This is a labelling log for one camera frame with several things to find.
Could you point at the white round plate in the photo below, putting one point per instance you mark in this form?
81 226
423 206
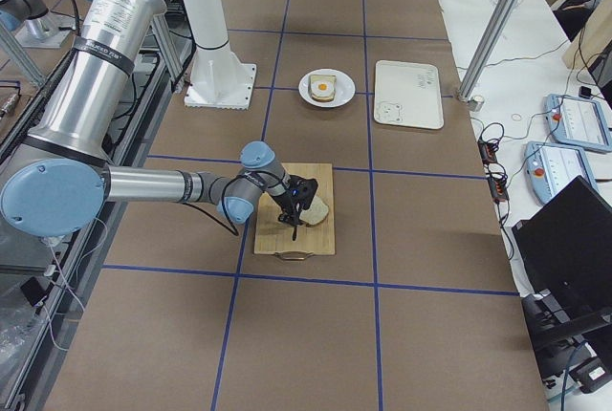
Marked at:
345 88

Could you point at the bread slice with egg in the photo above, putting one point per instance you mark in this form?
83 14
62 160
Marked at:
322 88

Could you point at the bamboo cutting board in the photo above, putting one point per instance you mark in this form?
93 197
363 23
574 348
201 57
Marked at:
274 238

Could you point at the cream plastic tray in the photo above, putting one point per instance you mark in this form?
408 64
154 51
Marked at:
408 94

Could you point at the orange black usb hub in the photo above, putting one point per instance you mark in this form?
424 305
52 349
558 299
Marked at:
496 174

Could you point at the small metal tape roll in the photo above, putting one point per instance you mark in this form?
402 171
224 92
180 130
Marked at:
476 103

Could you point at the blue teach pendant lower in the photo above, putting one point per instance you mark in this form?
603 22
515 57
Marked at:
551 166

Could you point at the blue teach pendant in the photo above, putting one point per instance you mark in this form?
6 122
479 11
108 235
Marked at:
551 166
578 121

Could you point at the black laptop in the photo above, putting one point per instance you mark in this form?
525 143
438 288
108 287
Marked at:
566 248

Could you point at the blue teach pendant upper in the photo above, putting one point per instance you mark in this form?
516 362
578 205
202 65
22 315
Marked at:
578 121

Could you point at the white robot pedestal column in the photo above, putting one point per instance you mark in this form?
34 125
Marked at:
218 79

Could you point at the aluminium frame post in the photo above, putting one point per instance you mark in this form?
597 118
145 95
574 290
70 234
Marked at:
491 34

